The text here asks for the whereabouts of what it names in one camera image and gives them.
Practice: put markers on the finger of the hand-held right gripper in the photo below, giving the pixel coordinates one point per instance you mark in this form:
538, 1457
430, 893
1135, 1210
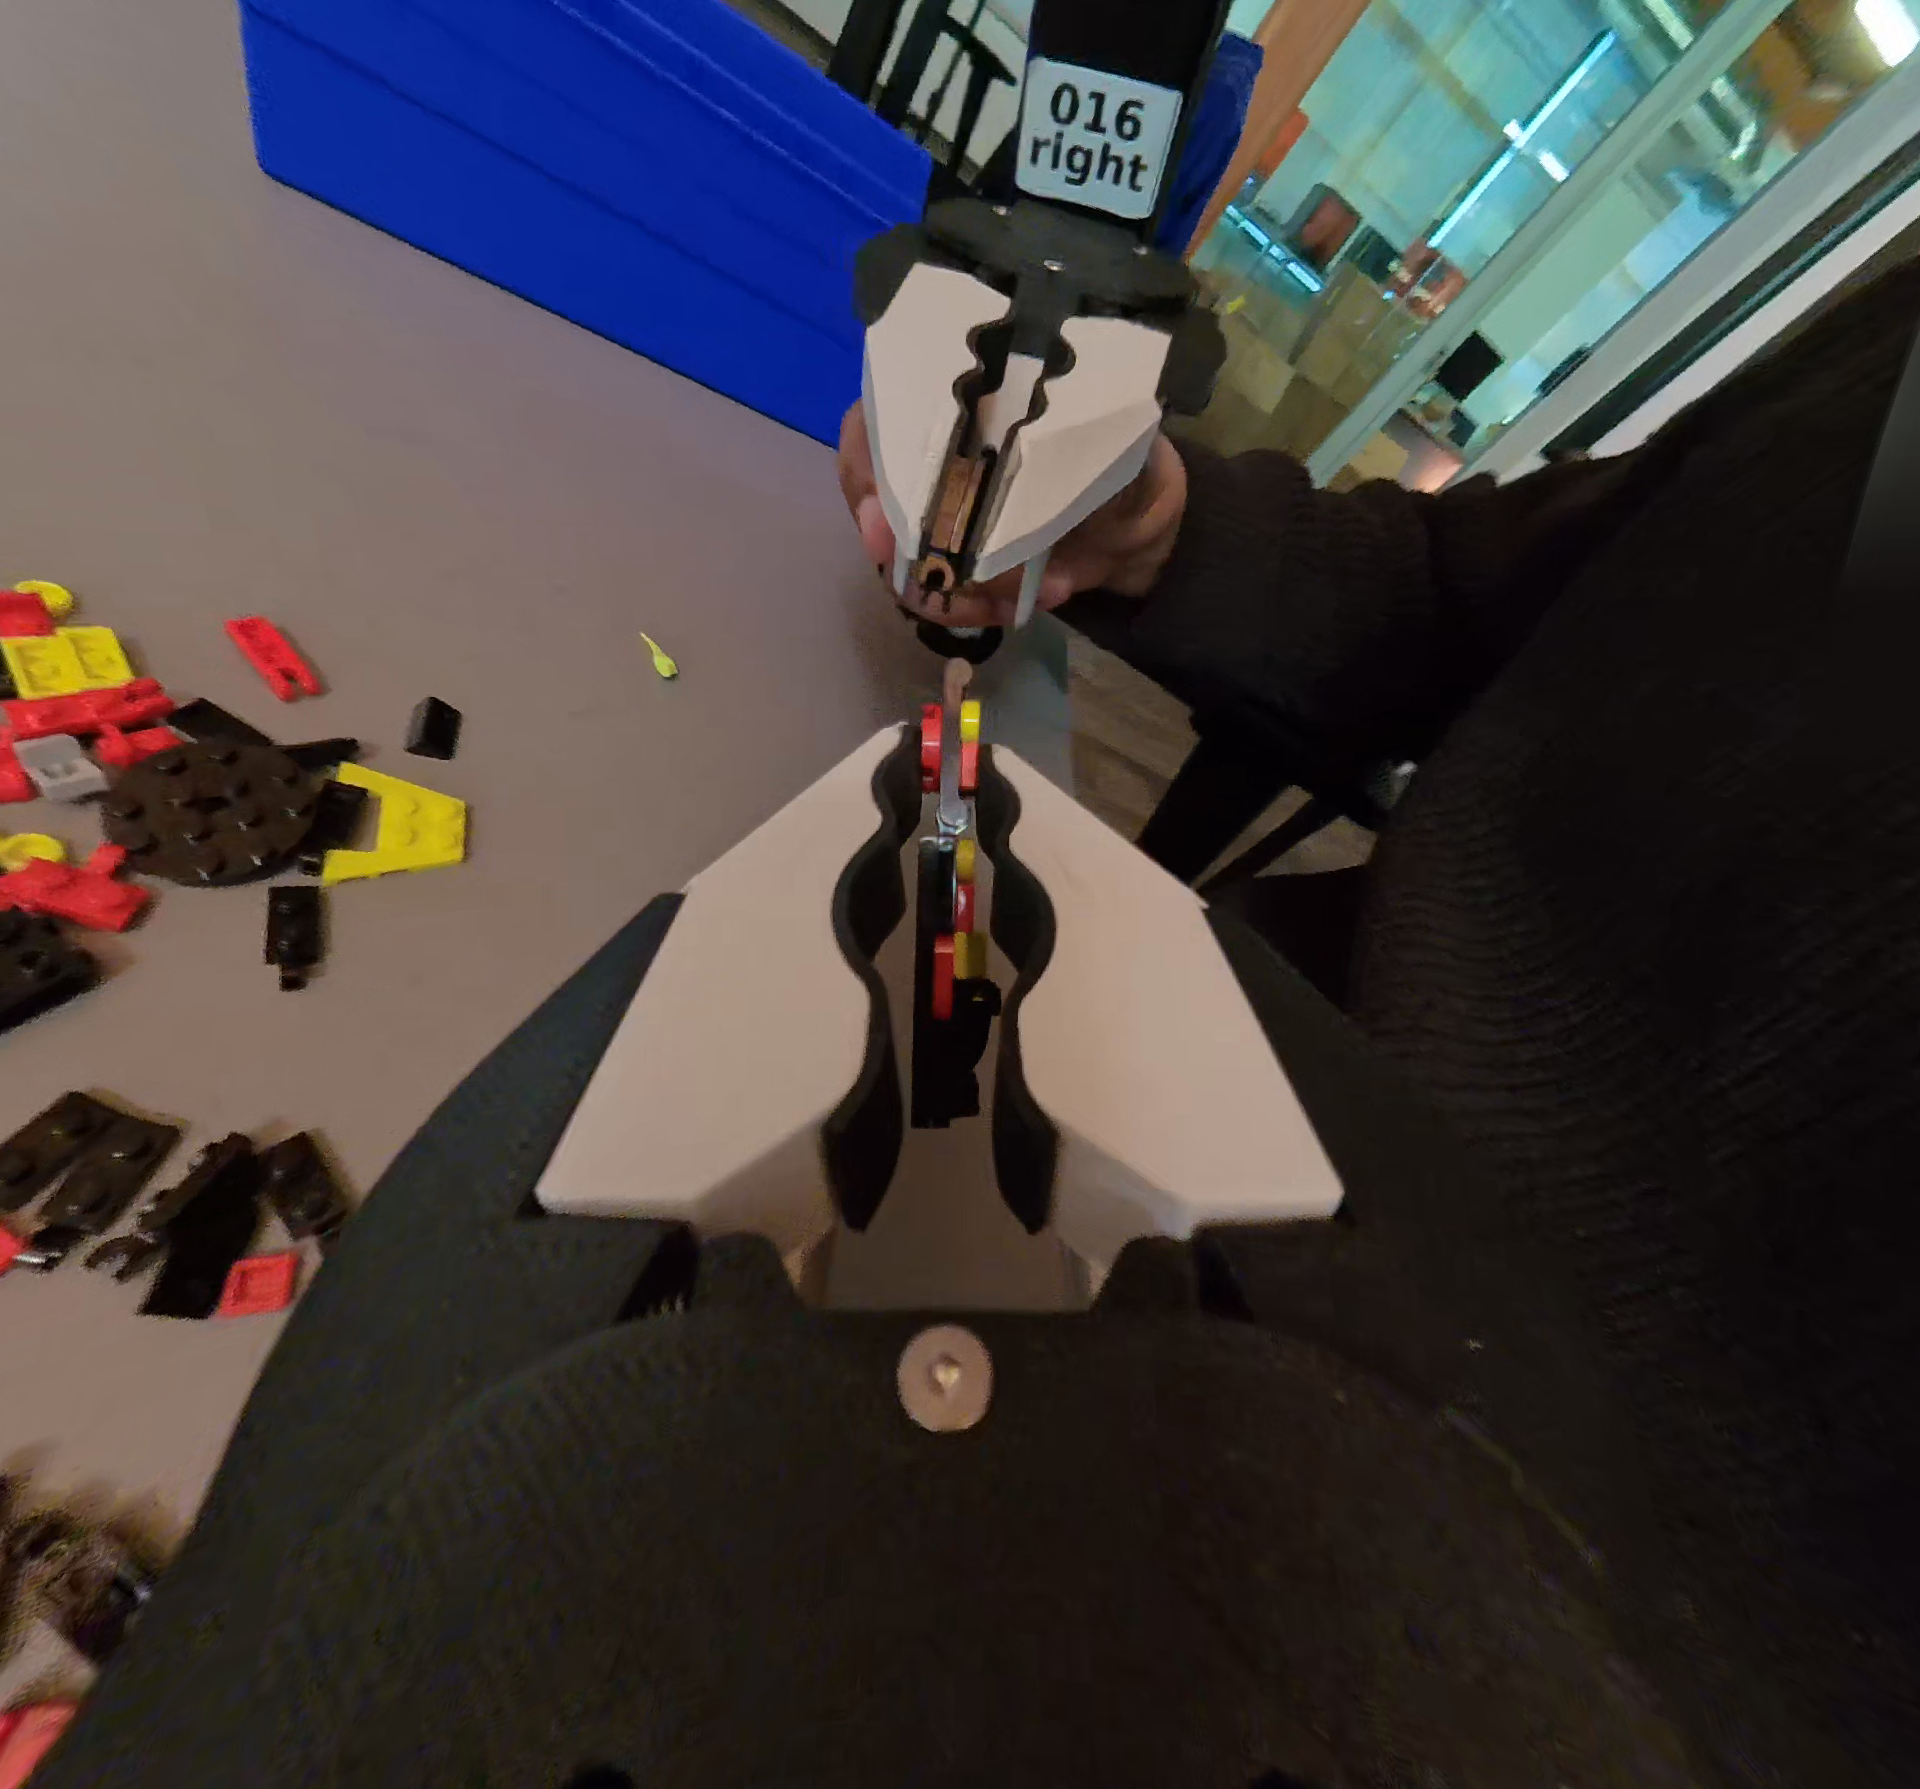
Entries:
908, 394
1094, 425

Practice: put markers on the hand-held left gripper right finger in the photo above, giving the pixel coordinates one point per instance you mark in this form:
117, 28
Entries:
1186, 1071

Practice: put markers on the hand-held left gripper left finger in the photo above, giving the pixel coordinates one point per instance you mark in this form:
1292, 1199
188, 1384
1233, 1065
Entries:
706, 1071

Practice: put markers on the partly built lego model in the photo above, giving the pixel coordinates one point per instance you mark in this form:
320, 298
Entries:
960, 949

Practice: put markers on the neon yellow lego claw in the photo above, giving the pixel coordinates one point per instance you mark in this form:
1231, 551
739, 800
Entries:
660, 657

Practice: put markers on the pile of lego pieces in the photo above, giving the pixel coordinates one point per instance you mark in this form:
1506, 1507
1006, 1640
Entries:
181, 800

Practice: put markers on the person's right forearm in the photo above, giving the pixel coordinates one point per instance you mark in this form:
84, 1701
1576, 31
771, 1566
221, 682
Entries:
1322, 590

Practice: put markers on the yellow wedge lego plate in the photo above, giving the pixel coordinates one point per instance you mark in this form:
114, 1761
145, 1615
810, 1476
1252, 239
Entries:
412, 822

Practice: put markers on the small black hinge lego piece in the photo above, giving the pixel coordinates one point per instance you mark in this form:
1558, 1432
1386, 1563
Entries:
293, 927

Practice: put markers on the small black lego tile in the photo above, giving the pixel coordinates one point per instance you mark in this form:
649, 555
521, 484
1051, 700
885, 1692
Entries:
433, 729

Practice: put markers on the red lego plate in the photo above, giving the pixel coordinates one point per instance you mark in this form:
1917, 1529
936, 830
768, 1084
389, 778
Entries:
272, 657

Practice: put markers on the person's right hand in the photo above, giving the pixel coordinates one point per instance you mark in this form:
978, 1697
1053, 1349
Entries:
1111, 546

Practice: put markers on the dark blue fabric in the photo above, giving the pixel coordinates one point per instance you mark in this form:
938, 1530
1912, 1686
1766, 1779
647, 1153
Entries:
1217, 140

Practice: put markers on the person's black knit sweater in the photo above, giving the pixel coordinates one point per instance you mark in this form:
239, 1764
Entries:
1651, 1071

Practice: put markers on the blue plastic bin with tag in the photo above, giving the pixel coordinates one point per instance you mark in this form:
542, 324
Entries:
527, 94

